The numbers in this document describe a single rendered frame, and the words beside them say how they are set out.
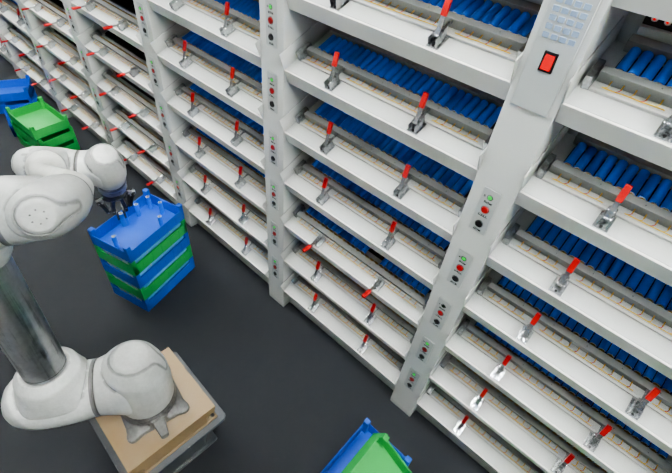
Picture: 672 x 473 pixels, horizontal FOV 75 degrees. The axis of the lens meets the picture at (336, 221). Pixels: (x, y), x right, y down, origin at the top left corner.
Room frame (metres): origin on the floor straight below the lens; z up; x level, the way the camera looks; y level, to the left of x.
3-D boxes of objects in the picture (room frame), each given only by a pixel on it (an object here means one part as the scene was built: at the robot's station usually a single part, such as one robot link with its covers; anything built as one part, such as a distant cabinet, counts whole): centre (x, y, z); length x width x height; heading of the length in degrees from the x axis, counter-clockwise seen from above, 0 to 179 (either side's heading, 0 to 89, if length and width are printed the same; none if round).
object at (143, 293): (1.22, 0.79, 0.12); 0.30 x 0.20 x 0.08; 157
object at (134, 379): (0.55, 0.51, 0.45); 0.18 x 0.16 x 0.22; 111
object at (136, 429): (0.53, 0.49, 0.31); 0.22 x 0.18 x 0.06; 41
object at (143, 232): (1.22, 0.79, 0.36); 0.30 x 0.20 x 0.08; 157
